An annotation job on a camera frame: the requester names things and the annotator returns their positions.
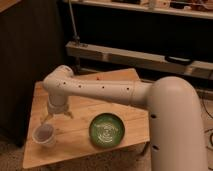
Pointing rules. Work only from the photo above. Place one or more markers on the green ceramic plate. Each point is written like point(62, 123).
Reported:
point(106, 130)

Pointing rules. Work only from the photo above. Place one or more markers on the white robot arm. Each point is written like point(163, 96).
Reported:
point(177, 136)

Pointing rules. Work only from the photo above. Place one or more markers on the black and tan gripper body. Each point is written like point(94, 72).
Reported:
point(52, 109)

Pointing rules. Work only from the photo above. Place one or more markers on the white lower shelf beam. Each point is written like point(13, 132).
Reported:
point(137, 59)

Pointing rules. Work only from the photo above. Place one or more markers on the metal pole stand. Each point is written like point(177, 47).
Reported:
point(75, 34)

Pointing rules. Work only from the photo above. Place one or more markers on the wooden table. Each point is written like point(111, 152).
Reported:
point(72, 134)

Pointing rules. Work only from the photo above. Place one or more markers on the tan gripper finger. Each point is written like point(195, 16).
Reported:
point(44, 118)
point(69, 114)

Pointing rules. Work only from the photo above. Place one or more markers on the black handle on shelf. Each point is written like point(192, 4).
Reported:
point(179, 61)

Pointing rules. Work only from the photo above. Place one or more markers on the dark cabinet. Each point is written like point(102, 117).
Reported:
point(31, 45)

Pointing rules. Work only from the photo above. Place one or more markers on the upper shelf with clutter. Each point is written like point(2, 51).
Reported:
point(187, 8)

